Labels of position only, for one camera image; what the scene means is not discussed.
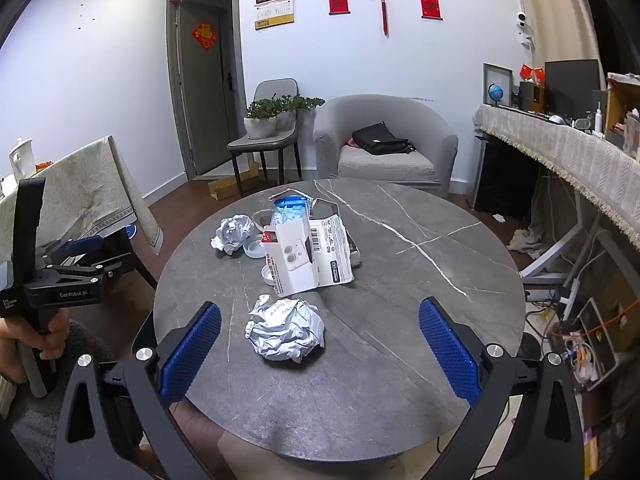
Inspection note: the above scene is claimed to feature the wall calendar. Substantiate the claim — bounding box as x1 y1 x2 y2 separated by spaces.
254 0 296 31

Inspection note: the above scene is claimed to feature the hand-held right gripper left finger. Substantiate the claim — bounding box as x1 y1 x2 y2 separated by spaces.
52 301 251 480

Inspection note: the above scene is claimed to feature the beige curtain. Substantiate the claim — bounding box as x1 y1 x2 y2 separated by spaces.
517 0 601 81

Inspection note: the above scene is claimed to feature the beige patterned tablecloth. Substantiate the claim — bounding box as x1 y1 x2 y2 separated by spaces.
0 135 165 261

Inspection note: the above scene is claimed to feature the round grey marble table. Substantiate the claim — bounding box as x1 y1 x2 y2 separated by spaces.
152 178 527 461

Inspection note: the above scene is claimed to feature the white kettle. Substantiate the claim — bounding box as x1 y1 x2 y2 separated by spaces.
9 137 37 179

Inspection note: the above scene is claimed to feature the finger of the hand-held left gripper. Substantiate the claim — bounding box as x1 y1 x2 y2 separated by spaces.
42 234 109 264
47 252 137 282

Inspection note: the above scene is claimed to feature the black cabinet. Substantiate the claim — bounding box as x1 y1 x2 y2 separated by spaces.
472 132 541 220

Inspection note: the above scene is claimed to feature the brown wooden speaker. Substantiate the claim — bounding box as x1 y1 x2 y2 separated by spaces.
518 81 546 112

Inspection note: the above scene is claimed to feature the flat brown cardboard box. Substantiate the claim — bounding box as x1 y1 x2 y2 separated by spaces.
207 160 261 202

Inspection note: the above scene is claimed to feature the small white paper ball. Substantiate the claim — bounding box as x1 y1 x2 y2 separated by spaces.
210 214 256 257

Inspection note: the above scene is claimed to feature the red diamond door decoration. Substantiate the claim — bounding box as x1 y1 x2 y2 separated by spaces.
191 20 219 52

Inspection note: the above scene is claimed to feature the grey dining chair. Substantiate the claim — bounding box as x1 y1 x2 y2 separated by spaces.
227 78 303 198

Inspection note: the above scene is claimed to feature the white cardboard box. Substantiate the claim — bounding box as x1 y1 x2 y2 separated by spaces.
261 215 355 297

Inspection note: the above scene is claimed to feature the potted plant in grey pot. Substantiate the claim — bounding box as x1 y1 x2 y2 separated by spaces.
275 94 326 131

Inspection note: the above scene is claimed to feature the grey picture frame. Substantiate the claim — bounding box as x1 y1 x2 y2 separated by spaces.
482 62 514 108

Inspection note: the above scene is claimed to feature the white desk frame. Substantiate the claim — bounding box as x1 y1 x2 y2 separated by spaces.
520 175 621 281

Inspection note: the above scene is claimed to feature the large white paper ball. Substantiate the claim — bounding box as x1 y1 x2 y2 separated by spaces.
244 294 326 365

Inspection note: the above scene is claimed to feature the grey armchair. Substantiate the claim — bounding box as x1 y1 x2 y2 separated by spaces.
312 95 459 200

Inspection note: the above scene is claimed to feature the black monitor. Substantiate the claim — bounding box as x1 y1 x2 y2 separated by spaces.
543 59 601 116

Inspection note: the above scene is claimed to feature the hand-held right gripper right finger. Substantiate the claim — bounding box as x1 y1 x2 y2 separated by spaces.
418 296 587 480

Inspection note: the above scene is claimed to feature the grey door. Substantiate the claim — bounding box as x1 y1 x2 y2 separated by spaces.
166 0 246 181

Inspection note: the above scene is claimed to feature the open cardboard box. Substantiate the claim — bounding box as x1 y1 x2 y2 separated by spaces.
605 72 640 161

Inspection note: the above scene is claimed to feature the white cloth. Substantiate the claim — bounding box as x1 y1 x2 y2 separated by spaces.
507 227 546 253

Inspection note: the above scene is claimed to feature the beige lace desk cloth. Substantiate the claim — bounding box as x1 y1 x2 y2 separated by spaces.
472 104 640 251

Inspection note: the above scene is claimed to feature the potted plant in white pot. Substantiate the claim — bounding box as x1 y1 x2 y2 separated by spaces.
244 97 281 140

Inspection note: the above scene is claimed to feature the black bag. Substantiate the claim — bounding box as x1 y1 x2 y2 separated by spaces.
351 121 417 156

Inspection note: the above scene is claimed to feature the dark wooden table leg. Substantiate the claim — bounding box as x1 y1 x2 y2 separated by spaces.
120 227 158 291

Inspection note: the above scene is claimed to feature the person's left hand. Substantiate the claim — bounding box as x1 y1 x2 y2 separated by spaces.
0 305 71 376

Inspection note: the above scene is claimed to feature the white security camera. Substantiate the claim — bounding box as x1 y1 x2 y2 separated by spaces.
516 10 536 51

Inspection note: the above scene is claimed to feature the white round lid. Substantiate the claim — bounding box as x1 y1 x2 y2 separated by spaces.
243 234 268 259

